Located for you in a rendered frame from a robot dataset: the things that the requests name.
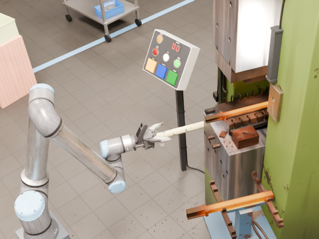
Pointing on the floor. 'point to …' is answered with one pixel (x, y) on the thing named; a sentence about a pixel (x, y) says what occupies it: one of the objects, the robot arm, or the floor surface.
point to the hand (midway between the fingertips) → (166, 130)
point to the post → (181, 126)
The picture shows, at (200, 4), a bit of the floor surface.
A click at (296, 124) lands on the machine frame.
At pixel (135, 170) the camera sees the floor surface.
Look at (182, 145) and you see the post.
